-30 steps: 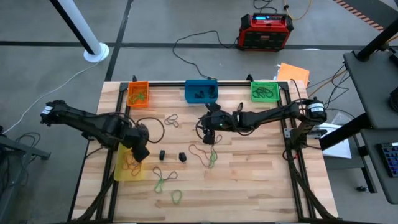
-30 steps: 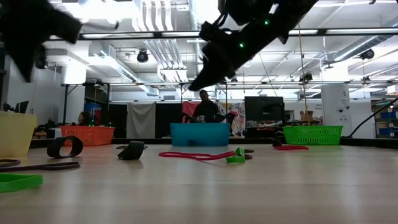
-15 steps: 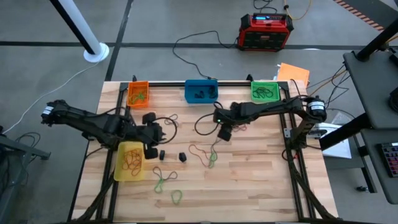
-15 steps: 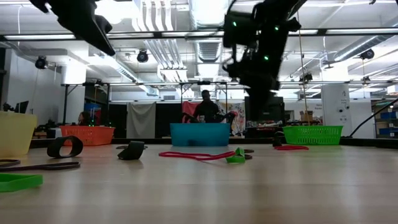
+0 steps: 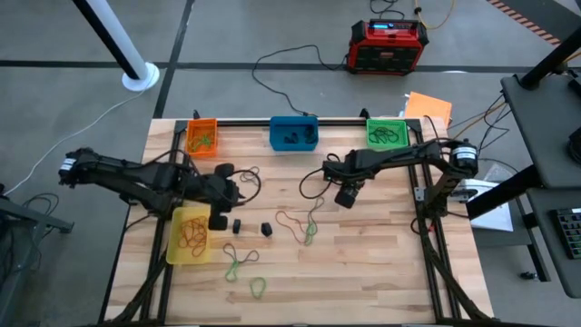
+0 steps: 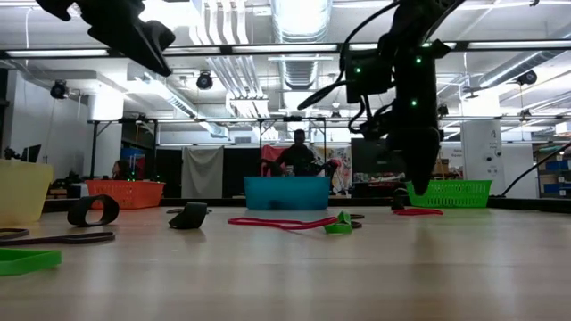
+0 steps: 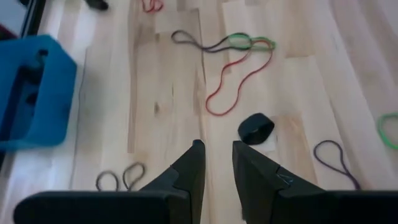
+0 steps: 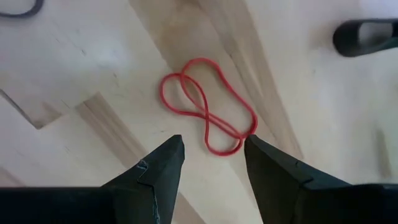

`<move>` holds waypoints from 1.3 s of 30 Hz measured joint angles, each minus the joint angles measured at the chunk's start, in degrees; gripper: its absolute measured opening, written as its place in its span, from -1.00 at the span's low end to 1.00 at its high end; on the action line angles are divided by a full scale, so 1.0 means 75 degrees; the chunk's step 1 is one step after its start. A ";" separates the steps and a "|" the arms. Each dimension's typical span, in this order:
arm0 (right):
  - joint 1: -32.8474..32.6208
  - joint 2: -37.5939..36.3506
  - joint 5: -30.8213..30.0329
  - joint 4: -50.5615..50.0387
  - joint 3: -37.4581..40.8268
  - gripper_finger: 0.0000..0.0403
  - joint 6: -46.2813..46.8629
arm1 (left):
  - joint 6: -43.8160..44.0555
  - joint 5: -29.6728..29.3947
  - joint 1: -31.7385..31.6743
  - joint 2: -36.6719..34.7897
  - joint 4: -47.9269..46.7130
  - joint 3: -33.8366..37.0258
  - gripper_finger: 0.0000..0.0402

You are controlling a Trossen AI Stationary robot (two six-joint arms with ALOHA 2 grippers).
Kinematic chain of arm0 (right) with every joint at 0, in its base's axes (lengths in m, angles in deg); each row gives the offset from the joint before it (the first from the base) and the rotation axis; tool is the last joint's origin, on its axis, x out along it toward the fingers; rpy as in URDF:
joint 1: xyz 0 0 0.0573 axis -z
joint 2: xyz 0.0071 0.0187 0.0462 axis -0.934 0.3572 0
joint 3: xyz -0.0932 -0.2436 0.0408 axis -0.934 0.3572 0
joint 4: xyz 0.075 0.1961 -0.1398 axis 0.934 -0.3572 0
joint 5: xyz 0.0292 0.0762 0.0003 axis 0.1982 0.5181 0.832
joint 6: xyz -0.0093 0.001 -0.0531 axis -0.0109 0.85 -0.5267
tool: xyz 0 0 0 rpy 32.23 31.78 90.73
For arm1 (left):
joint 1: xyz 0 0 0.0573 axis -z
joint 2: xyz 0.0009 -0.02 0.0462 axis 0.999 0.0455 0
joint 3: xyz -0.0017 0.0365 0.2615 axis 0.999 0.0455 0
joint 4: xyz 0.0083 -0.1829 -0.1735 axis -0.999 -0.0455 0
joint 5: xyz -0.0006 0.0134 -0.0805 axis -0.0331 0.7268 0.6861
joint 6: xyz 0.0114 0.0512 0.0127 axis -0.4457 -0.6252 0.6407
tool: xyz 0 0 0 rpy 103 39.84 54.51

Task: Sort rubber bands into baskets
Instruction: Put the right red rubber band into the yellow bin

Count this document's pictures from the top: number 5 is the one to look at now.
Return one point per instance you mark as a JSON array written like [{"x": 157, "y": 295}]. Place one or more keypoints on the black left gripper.
[{"x": 218, "y": 191}]

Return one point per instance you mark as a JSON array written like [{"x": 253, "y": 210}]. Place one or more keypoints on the orange paper sheet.
[{"x": 431, "y": 109}]

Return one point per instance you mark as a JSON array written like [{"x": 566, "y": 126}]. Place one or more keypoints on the white pole with round base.
[{"x": 140, "y": 79}]

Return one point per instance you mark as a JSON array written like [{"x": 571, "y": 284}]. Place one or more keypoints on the white paper sheet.
[{"x": 495, "y": 220}]

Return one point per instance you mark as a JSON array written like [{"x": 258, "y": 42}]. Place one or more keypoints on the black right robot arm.
[{"x": 408, "y": 156}]

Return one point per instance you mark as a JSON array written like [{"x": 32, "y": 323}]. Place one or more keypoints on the yellow plastic basket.
[{"x": 174, "y": 236}]

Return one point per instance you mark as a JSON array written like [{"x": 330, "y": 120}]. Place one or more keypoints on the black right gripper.
[{"x": 345, "y": 168}]

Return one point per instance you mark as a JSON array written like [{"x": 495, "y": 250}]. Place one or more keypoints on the orange plastic basket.
[{"x": 213, "y": 152}]

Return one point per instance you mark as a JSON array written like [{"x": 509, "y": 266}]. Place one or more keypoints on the red black power station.
[{"x": 386, "y": 50}]

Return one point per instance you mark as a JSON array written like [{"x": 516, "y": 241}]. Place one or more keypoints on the backlit keyboard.
[{"x": 569, "y": 231}]

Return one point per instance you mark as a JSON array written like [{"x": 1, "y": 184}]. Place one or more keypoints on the black metal beam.
[{"x": 549, "y": 59}]

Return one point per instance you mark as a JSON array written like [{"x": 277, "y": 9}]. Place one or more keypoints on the silver metal bracket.
[{"x": 420, "y": 193}]

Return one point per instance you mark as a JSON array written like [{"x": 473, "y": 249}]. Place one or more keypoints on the black desk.
[{"x": 544, "y": 127}]

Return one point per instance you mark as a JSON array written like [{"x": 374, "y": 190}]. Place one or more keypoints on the small black floor object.
[{"x": 528, "y": 274}]

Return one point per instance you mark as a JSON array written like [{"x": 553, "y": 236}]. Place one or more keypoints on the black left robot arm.
[{"x": 136, "y": 175}]

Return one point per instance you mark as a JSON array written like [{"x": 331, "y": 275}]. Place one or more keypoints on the green plastic basket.
[{"x": 404, "y": 136}]

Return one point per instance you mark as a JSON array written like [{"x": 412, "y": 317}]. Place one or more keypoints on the black round desk object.
[{"x": 575, "y": 150}]

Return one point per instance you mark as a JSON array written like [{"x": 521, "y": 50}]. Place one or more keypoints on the green rubber band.
[
  {"x": 230, "y": 274},
  {"x": 194, "y": 144},
  {"x": 310, "y": 236},
  {"x": 206, "y": 141},
  {"x": 250, "y": 286}
]

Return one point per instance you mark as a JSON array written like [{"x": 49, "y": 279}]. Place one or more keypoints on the grey metal stand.
[{"x": 18, "y": 254}]

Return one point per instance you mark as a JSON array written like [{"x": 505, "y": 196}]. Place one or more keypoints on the thin red rubber band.
[
  {"x": 278, "y": 218},
  {"x": 190, "y": 247},
  {"x": 183, "y": 227}
]

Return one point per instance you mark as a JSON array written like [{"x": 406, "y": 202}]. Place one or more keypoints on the blue plastic bin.
[{"x": 277, "y": 127}]

